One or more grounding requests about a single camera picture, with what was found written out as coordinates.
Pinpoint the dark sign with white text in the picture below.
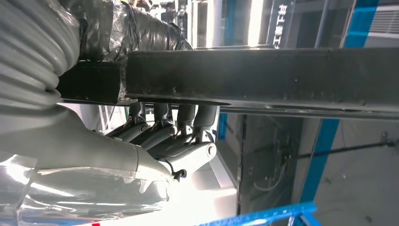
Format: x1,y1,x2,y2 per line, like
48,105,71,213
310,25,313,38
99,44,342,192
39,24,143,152
265,0,296,49

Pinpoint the blue metal shelf rack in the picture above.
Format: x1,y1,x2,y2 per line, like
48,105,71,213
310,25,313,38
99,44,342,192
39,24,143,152
196,202,323,226

